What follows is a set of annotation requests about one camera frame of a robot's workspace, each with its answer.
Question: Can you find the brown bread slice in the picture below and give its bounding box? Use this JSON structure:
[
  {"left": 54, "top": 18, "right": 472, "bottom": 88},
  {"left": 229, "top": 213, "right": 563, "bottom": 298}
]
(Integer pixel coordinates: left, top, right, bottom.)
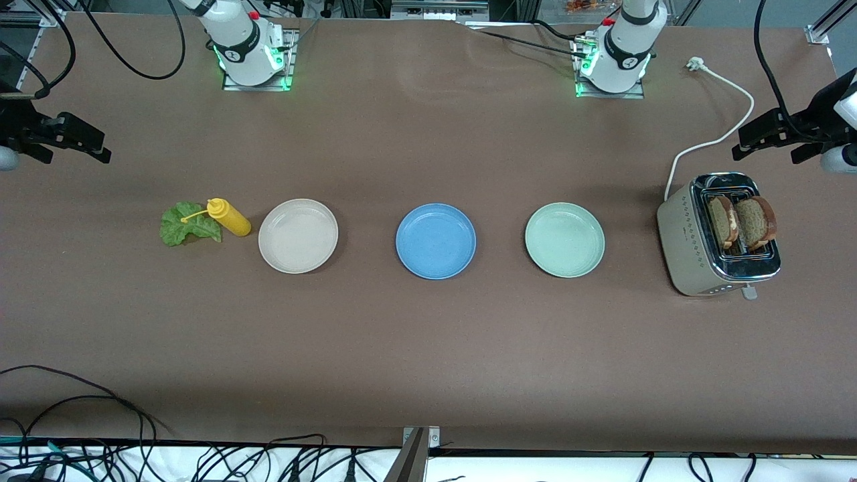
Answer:
[
  {"left": 708, "top": 195, "right": 741, "bottom": 250},
  {"left": 734, "top": 195, "right": 779, "bottom": 252}
]

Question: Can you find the green lettuce leaf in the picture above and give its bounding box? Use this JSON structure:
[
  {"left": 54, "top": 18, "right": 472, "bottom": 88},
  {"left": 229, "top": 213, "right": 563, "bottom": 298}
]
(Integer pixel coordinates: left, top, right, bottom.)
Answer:
[{"left": 159, "top": 202, "right": 223, "bottom": 247}]

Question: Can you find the yellow squeeze bottle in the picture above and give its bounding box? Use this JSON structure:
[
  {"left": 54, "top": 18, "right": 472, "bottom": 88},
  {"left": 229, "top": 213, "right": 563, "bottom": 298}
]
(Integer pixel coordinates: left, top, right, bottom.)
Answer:
[{"left": 181, "top": 197, "right": 252, "bottom": 238}]

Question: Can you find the mint green plate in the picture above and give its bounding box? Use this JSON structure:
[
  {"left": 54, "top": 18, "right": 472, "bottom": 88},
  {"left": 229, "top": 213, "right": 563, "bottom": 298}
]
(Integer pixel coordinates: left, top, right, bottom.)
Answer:
[{"left": 524, "top": 202, "right": 606, "bottom": 278}]

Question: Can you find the beige plate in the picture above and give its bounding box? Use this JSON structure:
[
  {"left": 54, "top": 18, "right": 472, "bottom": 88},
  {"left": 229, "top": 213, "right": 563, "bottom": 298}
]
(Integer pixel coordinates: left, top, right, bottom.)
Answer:
[{"left": 258, "top": 198, "right": 339, "bottom": 274}]

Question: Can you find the blue plate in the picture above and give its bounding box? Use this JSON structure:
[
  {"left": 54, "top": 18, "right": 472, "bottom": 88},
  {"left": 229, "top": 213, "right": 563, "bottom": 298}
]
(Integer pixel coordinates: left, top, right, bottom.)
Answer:
[{"left": 395, "top": 203, "right": 477, "bottom": 280}]

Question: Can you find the beige chrome toaster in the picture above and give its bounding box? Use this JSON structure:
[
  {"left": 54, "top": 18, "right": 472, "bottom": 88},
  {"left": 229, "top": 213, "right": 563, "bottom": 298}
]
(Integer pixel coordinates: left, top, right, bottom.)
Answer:
[{"left": 656, "top": 172, "right": 782, "bottom": 300}]

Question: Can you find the grey metal box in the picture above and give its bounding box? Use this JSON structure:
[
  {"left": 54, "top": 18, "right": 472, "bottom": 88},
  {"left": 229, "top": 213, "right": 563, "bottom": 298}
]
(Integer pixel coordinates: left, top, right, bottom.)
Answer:
[{"left": 390, "top": 0, "right": 489, "bottom": 21}]

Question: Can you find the white power cable with plug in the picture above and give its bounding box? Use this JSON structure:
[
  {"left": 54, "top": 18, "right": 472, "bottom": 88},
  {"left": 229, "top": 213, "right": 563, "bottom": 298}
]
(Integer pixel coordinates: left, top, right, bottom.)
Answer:
[{"left": 664, "top": 57, "right": 755, "bottom": 202}]

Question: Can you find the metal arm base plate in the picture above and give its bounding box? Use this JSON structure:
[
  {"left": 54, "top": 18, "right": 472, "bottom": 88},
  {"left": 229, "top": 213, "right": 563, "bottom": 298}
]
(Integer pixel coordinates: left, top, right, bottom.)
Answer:
[
  {"left": 222, "top": 28, "right": 297, "bottom": 92},
  {"left": 574, "top": 33, "right": 647, "bottom": 100}
]

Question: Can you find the teal cable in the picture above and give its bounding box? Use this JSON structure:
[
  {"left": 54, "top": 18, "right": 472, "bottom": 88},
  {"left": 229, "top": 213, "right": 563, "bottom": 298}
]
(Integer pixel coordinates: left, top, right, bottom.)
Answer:
[{"left": 0, "top": 436, "right": 88, "bottom": 469}]

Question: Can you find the grey aluminium post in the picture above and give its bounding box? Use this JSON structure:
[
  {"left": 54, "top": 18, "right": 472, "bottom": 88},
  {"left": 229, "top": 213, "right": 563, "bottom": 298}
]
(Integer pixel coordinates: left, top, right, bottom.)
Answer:
[{"left": 383, "top": 428, "right": 429, "bottom": 482}]

